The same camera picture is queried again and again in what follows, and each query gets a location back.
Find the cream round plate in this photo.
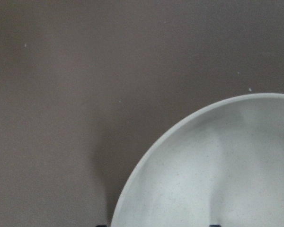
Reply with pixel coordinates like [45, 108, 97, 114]
[111, 93, 284, 227]

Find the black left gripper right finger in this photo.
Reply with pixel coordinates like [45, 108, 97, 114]
[209, 223, 222, 227]

